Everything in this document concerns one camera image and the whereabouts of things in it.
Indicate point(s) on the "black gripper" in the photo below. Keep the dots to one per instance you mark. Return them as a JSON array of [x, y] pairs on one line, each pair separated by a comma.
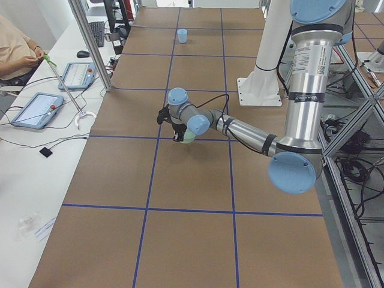
[[178, 128]]

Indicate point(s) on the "green ceramic bowl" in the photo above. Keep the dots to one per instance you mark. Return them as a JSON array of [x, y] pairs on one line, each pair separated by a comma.
[[189, 137]]

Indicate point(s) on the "light blue plastic cup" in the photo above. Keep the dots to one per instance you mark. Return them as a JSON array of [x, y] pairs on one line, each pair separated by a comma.
[[182, 35]]

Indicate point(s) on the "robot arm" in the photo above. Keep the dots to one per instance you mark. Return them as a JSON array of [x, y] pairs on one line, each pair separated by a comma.
[[296, 157]]

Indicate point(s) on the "white central pillar base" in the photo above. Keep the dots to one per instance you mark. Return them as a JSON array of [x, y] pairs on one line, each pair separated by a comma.
[[261, 87]]

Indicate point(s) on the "metal reacher grabber stick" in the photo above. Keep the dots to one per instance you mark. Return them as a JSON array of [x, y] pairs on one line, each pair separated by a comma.
[[80, 113]]

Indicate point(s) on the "far blue teach pendant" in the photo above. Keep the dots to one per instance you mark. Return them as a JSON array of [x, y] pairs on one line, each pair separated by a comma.
[[79, 75]]

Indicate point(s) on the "blue teach pendant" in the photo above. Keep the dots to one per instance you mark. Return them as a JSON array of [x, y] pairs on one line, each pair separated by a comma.
[[79, 75], [38, 111]]

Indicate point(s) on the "black computer mouse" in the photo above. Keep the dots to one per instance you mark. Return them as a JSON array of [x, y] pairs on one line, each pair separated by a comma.
[[82, 54]]

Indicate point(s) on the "small black square pad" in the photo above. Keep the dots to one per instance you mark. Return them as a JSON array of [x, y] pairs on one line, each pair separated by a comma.
[[45, 152]]

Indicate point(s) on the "black keyboard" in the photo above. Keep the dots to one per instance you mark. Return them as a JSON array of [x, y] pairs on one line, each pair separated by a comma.
[[97, 29]]

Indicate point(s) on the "near blue teach pendant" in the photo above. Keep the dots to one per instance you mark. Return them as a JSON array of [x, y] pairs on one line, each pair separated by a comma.
[[38, 111]]

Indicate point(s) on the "person in beige shirt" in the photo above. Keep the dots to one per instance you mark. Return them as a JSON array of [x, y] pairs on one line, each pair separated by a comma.
[[20, 55]]

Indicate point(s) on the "clear plastic bag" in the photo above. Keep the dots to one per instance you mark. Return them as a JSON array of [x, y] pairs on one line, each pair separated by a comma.
[[27, 225]]

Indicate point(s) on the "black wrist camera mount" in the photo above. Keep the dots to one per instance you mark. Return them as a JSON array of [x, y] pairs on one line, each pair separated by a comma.
[[164, 116]]

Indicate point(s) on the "aluminium frame post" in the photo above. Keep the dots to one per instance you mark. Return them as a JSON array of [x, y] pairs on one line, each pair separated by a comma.
[[85, 30]]

